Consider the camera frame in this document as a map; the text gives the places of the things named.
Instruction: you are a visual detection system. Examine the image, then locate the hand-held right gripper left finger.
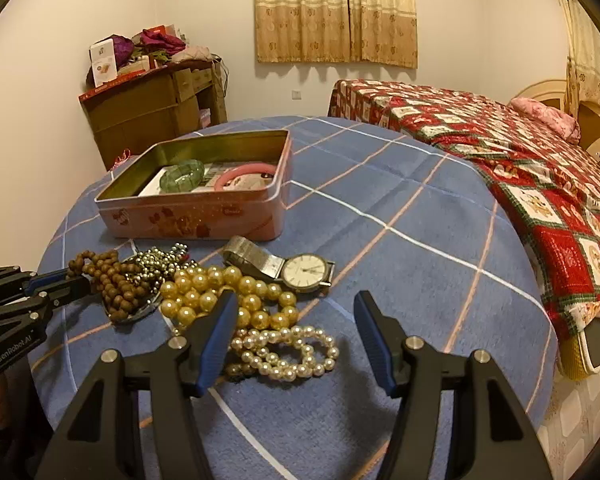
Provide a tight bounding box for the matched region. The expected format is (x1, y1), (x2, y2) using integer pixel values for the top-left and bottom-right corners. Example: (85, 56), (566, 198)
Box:
(34, 289), (240, 480)

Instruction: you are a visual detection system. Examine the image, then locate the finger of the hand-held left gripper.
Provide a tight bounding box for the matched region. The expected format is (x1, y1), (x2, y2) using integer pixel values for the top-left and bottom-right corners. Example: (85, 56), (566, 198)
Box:
(0, 267), (76, 297)
(0, 277), (93, 333)

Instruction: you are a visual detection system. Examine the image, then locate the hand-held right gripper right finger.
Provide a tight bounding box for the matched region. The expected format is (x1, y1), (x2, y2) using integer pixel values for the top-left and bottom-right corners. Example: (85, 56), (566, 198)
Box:
(354, 290), (553, 480)

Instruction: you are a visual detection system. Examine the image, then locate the brown wooden bead bracelet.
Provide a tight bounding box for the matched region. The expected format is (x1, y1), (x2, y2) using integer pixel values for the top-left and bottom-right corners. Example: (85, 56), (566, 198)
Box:
(67, 249), (153, 317)

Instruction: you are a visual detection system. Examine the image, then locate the gold pearl necklace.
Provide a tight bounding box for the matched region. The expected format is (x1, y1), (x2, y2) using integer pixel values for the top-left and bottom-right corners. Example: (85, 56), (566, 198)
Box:
(159, 265), (301, 341)

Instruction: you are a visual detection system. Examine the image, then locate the white pearl necklace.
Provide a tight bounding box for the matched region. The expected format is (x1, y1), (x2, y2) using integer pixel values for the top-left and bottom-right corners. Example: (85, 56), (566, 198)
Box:
(225, 325), (341, 381)

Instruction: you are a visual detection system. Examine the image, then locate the grey bead bracelet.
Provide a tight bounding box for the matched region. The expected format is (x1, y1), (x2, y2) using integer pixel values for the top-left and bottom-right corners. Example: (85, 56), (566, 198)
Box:
(130, 242), (198, 286)

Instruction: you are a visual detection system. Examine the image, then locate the silver wristwatch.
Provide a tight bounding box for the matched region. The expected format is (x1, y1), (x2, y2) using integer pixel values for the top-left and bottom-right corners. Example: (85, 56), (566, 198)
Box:
(222, 235), (337, 296)

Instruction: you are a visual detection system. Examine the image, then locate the pink metal tin box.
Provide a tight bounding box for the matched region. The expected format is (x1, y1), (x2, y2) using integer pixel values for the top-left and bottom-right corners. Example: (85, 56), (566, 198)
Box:
(94, 129), (293, 241)

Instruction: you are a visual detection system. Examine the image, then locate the blue plaid tablecloth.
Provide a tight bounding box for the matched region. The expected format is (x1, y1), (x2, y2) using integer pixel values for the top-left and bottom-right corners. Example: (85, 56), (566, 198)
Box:
(27, 115), (561, 480)

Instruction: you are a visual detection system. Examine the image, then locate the pink bangle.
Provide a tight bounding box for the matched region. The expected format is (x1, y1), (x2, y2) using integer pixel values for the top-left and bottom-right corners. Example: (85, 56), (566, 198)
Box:
(214, 162), (278, 192)

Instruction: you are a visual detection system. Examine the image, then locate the flat red box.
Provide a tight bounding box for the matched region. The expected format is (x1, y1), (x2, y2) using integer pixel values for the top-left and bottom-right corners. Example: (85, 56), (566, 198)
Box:
(78, 71), (146, 103)

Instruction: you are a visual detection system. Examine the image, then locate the red patchwork bed quilt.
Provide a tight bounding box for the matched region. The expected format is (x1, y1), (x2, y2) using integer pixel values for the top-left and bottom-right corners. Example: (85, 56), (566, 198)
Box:
(327, 78), (600, 341)

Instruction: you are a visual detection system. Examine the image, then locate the white upright product box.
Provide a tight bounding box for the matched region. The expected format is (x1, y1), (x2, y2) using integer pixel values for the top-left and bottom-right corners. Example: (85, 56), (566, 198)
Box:
(90, 40), (118, 87)

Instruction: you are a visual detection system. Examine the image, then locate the purple cloth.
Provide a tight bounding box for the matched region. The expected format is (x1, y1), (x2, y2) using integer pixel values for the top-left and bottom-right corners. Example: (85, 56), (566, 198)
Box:
(102, 34), (136, 68)

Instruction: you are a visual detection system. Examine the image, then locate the wooden desk with drawers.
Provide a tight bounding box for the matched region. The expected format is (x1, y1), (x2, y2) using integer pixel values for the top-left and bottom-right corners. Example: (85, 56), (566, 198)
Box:
(170, 59), (229, 126)

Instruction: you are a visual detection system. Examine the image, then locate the magenta cloth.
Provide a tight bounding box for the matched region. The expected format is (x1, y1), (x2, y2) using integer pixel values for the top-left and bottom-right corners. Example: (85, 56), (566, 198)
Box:
(139, 27), (187, 56)

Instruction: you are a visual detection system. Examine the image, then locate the pale pink cloth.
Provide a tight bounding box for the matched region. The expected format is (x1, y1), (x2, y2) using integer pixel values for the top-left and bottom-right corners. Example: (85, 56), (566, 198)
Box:
(177, 45), (213, 63)

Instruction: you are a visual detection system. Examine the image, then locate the pink pillow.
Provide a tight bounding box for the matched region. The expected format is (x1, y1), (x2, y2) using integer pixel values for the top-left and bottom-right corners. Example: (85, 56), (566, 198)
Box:
(509, 97), (581, 145)

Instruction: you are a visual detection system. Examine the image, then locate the beige patterned curtain panel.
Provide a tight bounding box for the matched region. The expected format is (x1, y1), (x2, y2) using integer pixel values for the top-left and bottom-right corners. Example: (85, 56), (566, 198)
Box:
(345, 0), (420, 70)
(254, 0), (352, 65)

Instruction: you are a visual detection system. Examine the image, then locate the beige side window curtain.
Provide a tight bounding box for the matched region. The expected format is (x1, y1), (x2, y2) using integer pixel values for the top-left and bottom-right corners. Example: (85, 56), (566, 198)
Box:
(550, 0), (600, 113)

